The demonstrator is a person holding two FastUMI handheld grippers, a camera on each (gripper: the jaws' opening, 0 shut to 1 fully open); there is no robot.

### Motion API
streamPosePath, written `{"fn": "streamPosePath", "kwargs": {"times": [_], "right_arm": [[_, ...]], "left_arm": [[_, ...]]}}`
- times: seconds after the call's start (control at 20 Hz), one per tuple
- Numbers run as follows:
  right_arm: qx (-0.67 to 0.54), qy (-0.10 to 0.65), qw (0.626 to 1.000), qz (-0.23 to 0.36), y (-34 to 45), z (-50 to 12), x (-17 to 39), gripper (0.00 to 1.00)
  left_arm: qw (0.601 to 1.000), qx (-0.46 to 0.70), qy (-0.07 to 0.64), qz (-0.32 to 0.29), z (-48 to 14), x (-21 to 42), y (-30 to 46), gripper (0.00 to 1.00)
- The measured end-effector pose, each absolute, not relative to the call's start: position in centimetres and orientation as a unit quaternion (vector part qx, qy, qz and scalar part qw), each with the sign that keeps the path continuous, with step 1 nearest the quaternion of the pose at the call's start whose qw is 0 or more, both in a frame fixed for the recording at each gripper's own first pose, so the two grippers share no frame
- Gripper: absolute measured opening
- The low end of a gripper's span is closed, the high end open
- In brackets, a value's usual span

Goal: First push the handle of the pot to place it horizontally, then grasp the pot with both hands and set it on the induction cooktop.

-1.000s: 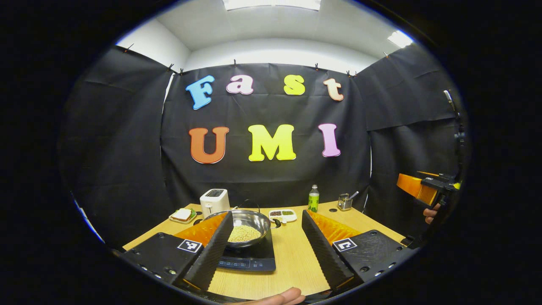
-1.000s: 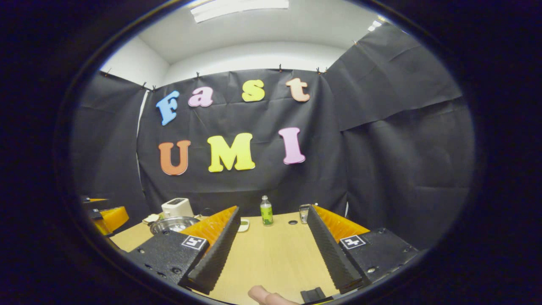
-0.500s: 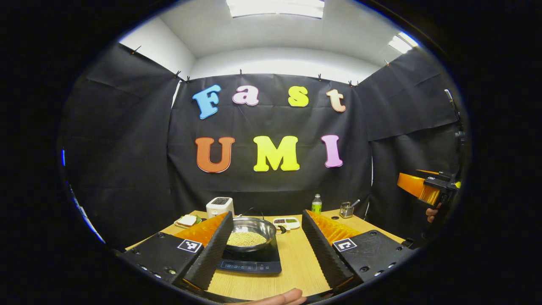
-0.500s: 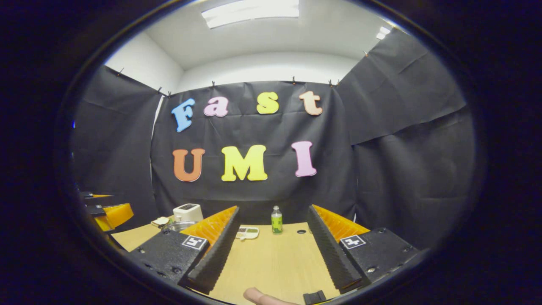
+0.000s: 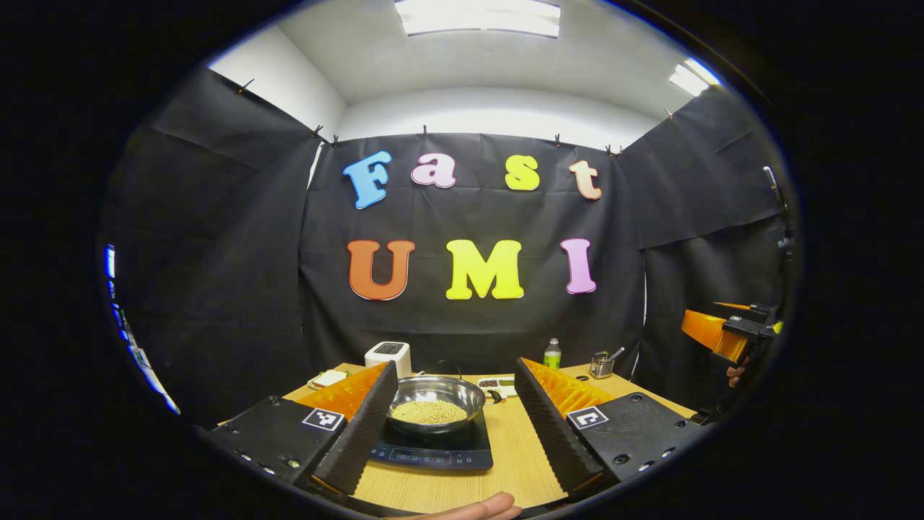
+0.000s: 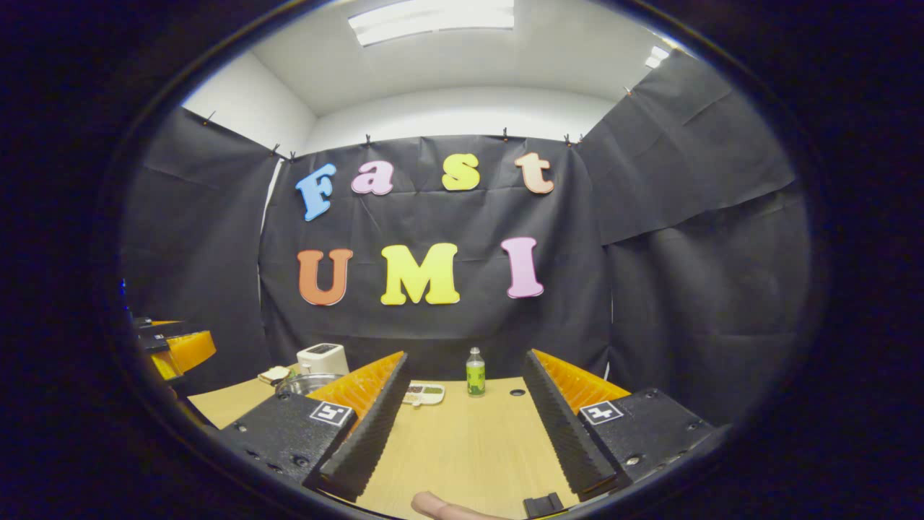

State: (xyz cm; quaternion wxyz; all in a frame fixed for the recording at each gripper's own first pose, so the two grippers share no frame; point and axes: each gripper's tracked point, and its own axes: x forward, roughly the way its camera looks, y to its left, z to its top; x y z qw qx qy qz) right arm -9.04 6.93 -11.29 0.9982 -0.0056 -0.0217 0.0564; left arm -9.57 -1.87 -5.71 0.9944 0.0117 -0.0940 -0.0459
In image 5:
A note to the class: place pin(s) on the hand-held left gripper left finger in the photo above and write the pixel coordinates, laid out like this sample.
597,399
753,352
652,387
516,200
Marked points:
368,433

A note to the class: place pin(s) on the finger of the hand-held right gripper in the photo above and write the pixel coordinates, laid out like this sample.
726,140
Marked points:
707,332

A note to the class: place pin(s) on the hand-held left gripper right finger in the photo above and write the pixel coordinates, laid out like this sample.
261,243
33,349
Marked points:
548,433

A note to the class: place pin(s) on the pile of soybeans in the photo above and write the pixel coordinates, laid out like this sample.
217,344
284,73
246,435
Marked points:
429,413

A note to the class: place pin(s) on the black induction cooktop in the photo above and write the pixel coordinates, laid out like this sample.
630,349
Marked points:
433,455

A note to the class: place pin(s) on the green label drink bottle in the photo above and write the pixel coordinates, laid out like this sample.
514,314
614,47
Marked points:
552,357

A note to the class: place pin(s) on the white divided dish of beans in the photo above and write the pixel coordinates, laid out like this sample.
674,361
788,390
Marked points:
489,383

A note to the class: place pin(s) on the white toaster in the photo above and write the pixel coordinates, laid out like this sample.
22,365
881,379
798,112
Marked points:
388,357

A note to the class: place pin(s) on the black metal stand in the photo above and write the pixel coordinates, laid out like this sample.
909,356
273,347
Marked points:
781,217

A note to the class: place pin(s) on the small ceiling light panel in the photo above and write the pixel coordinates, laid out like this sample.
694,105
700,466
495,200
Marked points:
693,78

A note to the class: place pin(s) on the large ceiling light panel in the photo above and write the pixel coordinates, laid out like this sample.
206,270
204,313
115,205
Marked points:
480,16

